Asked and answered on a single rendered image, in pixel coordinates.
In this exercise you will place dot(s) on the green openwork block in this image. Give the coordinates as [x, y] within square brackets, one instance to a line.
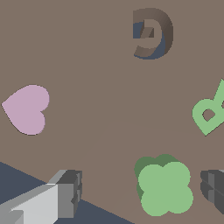
[208, 115]

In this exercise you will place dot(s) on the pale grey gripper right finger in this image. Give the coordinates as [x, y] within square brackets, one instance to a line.
[214, 189]

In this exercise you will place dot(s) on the brown slotted board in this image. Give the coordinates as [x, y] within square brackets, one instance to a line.
[110, 102]

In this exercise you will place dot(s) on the green clover block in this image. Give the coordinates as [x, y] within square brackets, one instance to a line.
[164, 188]

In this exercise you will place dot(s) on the pink heart block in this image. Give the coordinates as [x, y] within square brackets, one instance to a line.
[29, 109]

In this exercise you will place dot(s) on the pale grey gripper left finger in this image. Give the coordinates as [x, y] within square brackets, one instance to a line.
[49, 198]

